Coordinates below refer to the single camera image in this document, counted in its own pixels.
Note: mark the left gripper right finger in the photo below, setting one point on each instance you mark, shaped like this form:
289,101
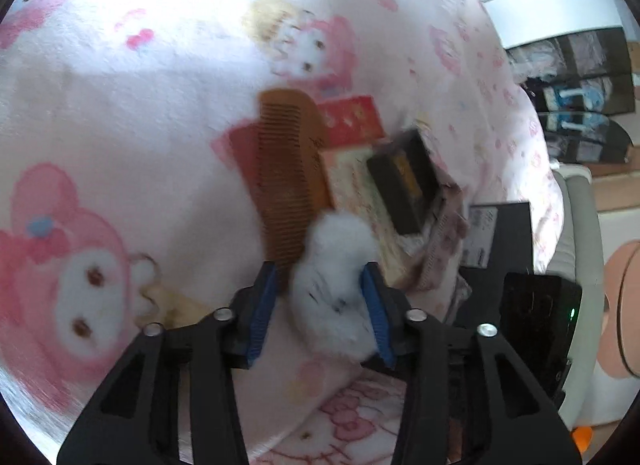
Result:
465,386

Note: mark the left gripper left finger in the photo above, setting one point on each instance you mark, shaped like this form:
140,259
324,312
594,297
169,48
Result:
132,417

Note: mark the white fluffy plush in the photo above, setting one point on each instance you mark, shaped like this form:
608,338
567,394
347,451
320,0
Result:
325,298

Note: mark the grey green padded headboard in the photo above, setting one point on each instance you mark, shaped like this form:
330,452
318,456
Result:
579,257

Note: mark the black cardboard storage box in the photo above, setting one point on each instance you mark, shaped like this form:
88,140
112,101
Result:
499,241

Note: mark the beige patterned socks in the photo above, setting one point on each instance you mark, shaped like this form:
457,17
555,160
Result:
445,227

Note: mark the small black card box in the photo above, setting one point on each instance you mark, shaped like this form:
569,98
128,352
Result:
404,175

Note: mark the brown wooden comb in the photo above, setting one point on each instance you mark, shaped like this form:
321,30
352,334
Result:
291,188

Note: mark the pink cartoon print blanket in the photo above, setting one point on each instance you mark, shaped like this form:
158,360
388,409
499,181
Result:
116,165

